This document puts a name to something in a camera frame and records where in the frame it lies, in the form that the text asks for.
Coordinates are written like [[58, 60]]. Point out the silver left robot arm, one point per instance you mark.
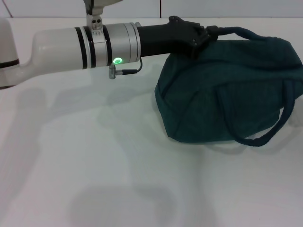
[[66, 47]]

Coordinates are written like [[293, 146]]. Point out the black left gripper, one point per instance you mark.
[[170, 40]]

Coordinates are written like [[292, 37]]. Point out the dark teal lunch bag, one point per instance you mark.
[[225, 99]]

